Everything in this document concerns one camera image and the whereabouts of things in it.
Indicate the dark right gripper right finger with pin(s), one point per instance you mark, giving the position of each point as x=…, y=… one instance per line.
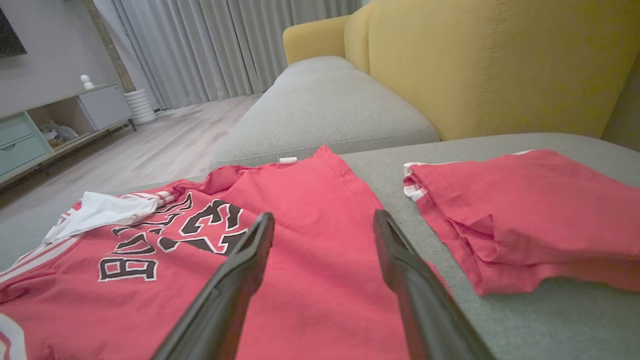
x=430, y=310

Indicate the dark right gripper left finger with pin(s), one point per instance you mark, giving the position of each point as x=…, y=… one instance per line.
x=220, y=305

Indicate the red Bulls jersey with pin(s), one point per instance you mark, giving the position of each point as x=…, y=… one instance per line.
x=310, y=240

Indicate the red shorts white trim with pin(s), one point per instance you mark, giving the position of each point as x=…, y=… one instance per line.
x=540, y=215

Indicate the white ribbed cylinder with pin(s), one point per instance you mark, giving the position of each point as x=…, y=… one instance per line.
x=141, y=107

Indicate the grey sofa seat cushion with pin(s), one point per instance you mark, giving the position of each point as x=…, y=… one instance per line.
x=315, y=67
x=325, y=115

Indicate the low TV cabinet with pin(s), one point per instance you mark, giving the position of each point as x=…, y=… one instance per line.
x=100, y=107

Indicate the crumpled plastic bag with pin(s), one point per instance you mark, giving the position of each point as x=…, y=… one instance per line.
x=59, y=134

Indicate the small white figurine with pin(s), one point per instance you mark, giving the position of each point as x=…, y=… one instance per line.
x=87, y=82

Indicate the grey pleated curtain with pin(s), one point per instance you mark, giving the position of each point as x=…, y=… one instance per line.
x=225, y=45

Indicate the dark wall television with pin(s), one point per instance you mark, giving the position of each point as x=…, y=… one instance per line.
x=10, y=35

